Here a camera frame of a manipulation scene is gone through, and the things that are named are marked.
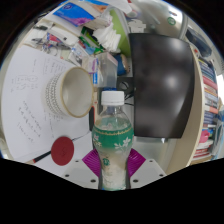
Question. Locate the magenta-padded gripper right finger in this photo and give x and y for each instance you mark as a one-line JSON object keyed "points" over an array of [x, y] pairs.
{"points": [[145, 171]]}

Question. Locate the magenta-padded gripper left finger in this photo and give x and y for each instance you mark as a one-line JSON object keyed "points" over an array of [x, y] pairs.
{"points": [[81, 171]]}

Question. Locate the clear green-labelled drink bottle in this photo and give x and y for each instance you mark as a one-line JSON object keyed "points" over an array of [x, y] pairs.
{"points": [[112, 133]]}

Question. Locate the flat round red coaster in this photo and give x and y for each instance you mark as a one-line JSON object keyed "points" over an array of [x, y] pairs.
{"points": [[62, 150]]}

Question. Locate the white patterned paper cup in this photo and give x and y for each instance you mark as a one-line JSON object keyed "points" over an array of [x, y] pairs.
{"points": [[56, 93]]}

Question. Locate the white handwritten paper sheet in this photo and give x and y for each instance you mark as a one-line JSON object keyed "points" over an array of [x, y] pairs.
{"points": [[26, 110]]}

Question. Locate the black computer monitor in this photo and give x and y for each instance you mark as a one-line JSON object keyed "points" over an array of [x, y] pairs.
{"points": [[163, 86]]}

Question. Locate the shelf unit with books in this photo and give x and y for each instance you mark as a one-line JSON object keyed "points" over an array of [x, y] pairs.
{"points": [[208, 100]]}

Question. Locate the clear plastic box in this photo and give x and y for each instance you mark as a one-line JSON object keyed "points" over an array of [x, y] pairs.
{"points": [[108, 70]]}

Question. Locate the white folded tissue stack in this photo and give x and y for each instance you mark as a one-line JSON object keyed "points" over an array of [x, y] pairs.
{"points": [[107, 36]]}

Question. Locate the blue tissue box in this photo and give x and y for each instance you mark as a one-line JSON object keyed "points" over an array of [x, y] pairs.
{"points": [[75, 13]]}

